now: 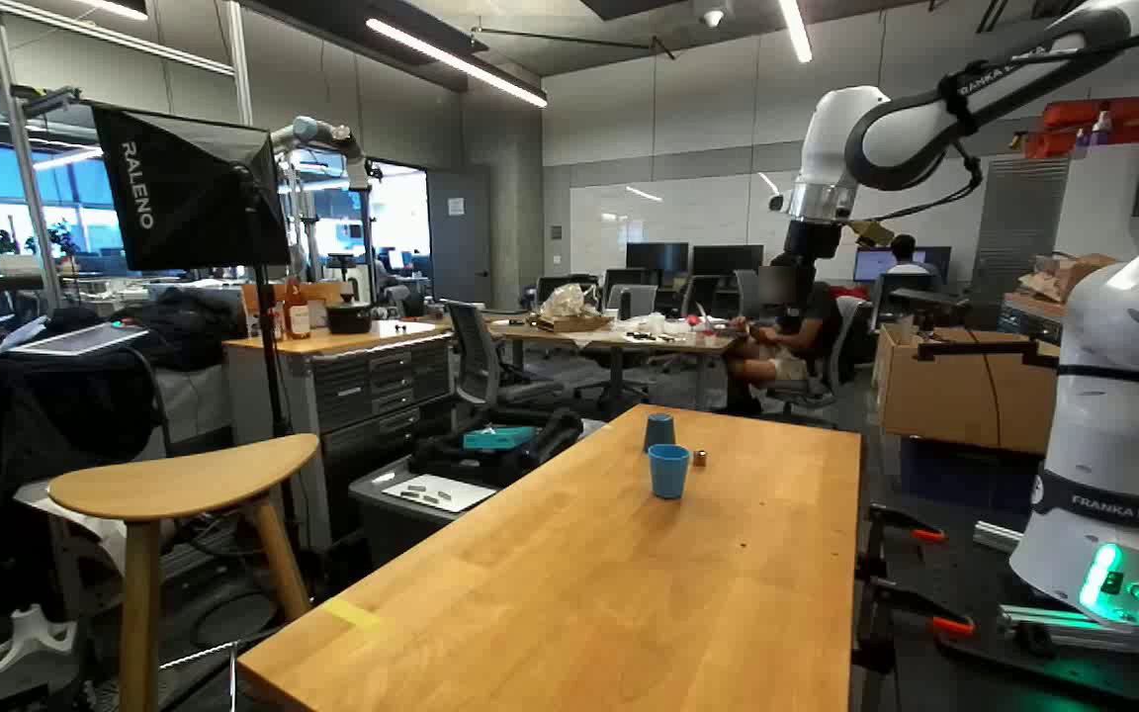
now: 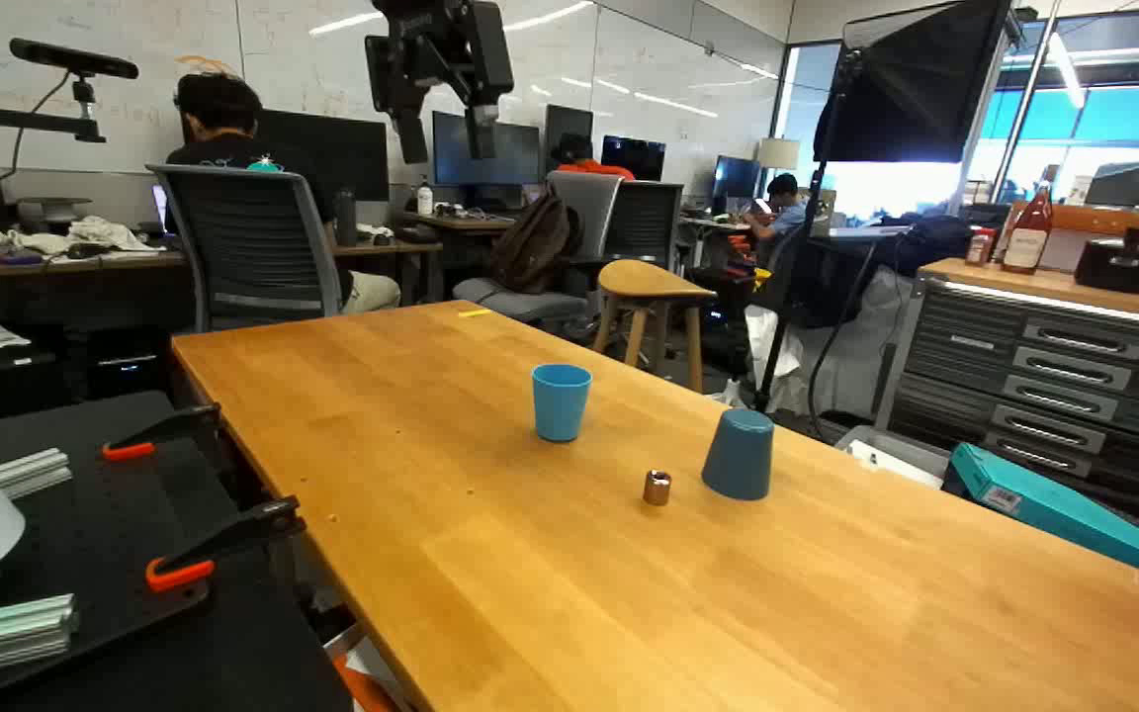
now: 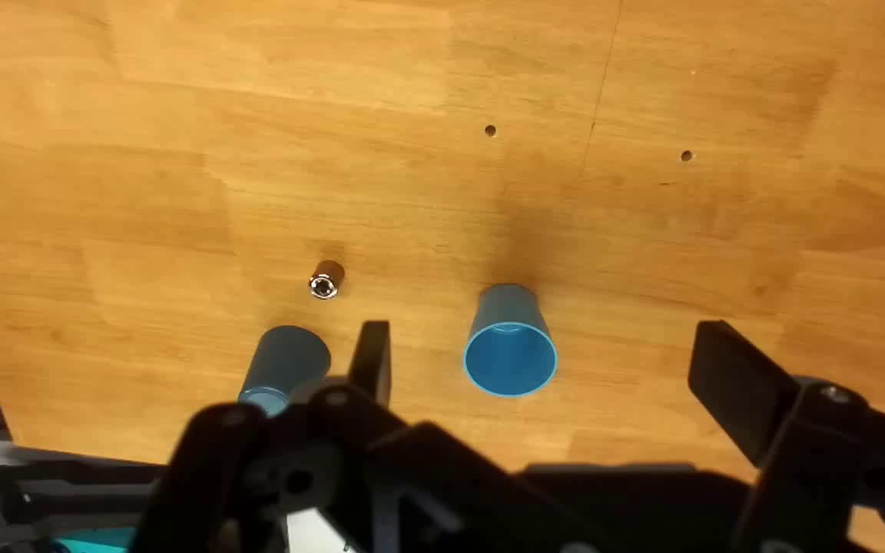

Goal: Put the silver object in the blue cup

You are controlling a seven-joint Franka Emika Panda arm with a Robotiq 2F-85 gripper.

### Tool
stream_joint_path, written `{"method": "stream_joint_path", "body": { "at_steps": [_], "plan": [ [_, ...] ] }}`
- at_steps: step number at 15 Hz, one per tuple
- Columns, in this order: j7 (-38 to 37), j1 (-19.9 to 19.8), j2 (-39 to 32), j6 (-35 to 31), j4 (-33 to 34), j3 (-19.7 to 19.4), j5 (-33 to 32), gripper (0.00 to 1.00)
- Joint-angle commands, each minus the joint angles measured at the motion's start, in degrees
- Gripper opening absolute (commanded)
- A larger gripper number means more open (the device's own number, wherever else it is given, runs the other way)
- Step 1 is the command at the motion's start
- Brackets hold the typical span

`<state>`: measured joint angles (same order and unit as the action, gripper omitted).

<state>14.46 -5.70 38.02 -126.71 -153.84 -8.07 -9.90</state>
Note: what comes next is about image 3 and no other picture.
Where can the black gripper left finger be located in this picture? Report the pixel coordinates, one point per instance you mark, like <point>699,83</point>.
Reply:
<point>385,487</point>

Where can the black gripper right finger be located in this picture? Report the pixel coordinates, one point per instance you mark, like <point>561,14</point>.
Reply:
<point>819,445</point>

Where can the small silver metal socket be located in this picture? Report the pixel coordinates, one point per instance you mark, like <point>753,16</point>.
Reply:
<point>328,279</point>

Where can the grey-blue plastic cup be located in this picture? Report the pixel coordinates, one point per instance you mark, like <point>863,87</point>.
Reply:
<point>284,362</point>

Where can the bright blue plastic cup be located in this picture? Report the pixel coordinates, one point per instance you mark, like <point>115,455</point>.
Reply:
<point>510,351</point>

